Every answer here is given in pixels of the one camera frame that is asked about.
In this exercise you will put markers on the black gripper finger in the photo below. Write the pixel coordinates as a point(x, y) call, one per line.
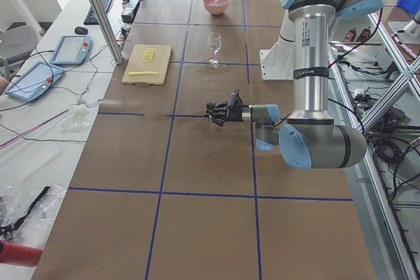
point(219, 120)
point(221, 106)

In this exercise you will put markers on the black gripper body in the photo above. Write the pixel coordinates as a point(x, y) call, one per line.
point(235, 114)

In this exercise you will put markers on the steel jigger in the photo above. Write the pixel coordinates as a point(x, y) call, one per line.
point(209, 109)

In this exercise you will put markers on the clear wine glass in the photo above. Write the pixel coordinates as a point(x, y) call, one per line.
point(215, 44)

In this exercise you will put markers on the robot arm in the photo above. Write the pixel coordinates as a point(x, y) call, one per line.
point(309, 138)

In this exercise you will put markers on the pile of ice cubes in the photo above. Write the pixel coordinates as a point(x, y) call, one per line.
point(215, 3)

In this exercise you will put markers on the bamboo cutting board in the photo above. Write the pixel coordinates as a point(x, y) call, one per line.
point(159, 63)

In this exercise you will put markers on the yellow plastic knife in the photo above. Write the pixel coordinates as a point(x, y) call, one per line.
point(136, 73)

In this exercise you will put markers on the pink bowl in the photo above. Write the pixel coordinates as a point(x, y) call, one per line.
point(216, 7)

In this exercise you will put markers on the black power box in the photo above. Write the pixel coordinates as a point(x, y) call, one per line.
point(129, 12)

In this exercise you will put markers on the white crumpled cloth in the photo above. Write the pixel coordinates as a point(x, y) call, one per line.
point(77, 120)

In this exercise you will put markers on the teach pendant far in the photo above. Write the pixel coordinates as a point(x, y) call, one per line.
point(72, 50)

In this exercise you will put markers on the teach pendant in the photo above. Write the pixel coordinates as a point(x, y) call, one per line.
point(72, 50)
point(35, 82)

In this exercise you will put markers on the black computer mouse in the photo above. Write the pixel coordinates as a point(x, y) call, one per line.
point(81, 30)

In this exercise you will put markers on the teach pendant near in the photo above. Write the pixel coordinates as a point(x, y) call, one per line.
point(35, 82)

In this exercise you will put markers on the grey office chair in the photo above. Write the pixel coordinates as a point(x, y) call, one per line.
point(16, 45)

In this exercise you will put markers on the clear plastic bag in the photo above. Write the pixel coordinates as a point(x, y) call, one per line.
point(36, 205)

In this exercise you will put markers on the red cylinder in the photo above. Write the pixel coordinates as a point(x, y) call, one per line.
point(19, 255)

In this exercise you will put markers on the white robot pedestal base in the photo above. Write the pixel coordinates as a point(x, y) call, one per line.
point(278, 62)

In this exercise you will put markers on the aluminium frame post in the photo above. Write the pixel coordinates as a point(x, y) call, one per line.
point(106, 30)

